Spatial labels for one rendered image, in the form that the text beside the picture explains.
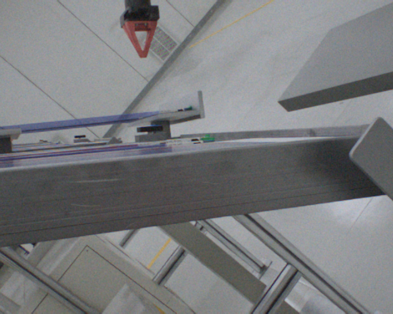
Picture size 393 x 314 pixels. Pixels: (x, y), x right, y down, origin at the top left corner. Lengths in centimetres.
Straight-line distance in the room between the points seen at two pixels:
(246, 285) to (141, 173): 107
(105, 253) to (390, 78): 127
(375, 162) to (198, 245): 97
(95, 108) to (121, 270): 676
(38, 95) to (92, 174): 813
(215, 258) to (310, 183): 95
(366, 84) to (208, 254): 65
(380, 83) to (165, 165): 62
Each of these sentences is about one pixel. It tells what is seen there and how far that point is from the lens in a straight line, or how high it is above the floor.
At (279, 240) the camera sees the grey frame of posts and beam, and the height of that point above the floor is 38.
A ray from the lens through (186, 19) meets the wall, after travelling 916.
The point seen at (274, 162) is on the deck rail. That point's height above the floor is 79.
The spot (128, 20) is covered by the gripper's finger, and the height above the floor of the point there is 97.
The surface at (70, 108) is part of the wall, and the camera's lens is 859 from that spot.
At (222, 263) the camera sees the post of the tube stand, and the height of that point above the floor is 38.
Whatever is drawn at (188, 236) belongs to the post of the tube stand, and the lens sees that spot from 142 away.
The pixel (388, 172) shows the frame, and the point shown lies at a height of 72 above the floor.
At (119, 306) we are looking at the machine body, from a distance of 115.
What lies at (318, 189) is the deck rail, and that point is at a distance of 53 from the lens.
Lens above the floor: 98
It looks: 15 degrees down
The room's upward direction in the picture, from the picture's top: 49 degrees counter-clockwise
